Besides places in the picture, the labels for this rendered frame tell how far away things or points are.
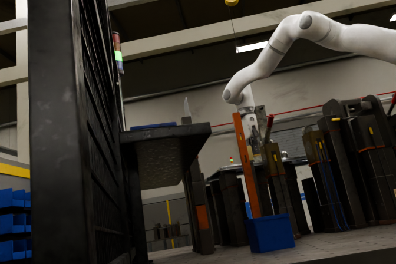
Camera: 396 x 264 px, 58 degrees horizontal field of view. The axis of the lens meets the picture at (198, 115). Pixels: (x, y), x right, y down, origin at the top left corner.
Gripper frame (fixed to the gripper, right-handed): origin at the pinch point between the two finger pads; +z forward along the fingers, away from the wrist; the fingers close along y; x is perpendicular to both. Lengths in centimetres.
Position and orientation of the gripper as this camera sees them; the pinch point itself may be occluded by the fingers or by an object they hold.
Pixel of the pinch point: (254, 149)
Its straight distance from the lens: 158.5
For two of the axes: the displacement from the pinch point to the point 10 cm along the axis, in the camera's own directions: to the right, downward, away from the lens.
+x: -9.8, 1.1, -1.8
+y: -1.4, 3.2, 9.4
